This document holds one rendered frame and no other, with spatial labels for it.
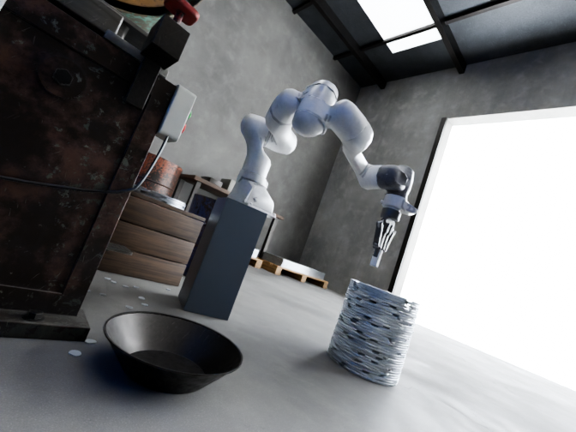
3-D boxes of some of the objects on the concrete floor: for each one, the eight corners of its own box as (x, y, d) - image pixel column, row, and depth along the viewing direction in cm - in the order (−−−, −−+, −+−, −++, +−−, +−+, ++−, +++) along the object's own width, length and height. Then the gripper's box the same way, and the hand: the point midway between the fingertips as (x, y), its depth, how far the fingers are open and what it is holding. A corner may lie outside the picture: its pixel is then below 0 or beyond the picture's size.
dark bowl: (197, 342, 87) (207, 318, 87) (257, 406, 64) (268, 374, 65) (79, 334, 67) (92, 303, 68) (105, 423, 45) (123, 375, 45)
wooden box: (156, 266, 173) (179, 209, 178) (178, 286, 144) (206, 219, 148) (76, 247, 149) (105, 182, 153) (84, 267, 119) (120, 186, 123)
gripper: (391, 214, 129) (373, 267, 126) (375, 203, 120) (357, 260, 117) (407, 217, 123) (389, 272, 120) (393, 205, 115) (374, 265, 112)
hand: (376, 257), depth 119 cm, fingers closed
